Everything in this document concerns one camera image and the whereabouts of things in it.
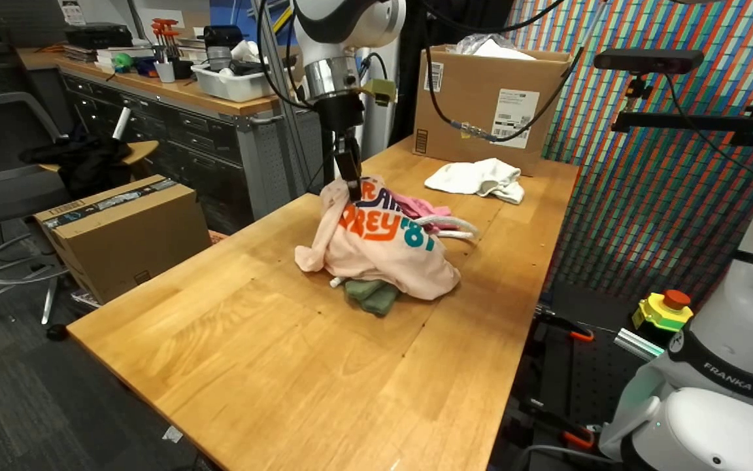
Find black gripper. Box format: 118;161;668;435
316;89;367;205

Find large cardboard box white label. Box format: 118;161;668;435
412;44;571;167

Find clear plastic bag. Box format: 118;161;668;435
451;31;539;62

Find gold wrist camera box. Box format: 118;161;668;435
358;75;398;110

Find dark office chair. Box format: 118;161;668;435
0;89;73;229

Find round wooden stool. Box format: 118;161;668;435
39;138;162;172

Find black equipment cart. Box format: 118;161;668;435
514;299;647;471

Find yellow red emergency stop button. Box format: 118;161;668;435
629;286;697;335

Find red plush toy green leaves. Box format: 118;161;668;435
341;277;401;320

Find black camera bar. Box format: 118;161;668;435
591;46;705;75

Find workbench with dark drawers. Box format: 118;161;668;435
16;41;323;219

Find cardboard box with black tape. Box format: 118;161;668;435
31;172;215;307

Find black bag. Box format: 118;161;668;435
17;134;136;195

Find white plastic bin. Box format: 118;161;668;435
191;59;272;105

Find small white cup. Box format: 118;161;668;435
152;57;178;85

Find white towel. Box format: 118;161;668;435
421;154;527;207

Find peach shirt with orange print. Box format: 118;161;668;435
292;176;463;303

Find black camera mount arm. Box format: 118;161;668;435
609;72;753;148

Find flat black case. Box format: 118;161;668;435
62;24;136;51

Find small red object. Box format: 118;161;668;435
148;15;181;41

